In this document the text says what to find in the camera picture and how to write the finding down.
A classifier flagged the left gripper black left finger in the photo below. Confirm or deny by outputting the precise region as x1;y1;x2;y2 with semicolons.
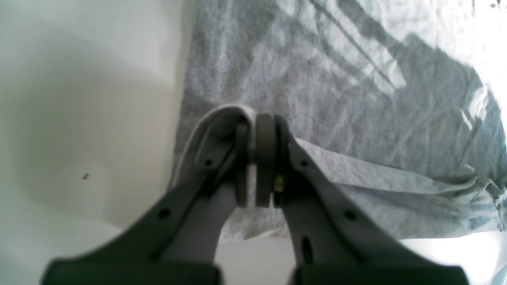
42;123;249;285

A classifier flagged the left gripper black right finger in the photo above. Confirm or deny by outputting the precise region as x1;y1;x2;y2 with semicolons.
255;114;469;285

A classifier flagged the grey T-shirt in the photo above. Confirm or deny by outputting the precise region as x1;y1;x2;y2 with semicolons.
174;0;506;239

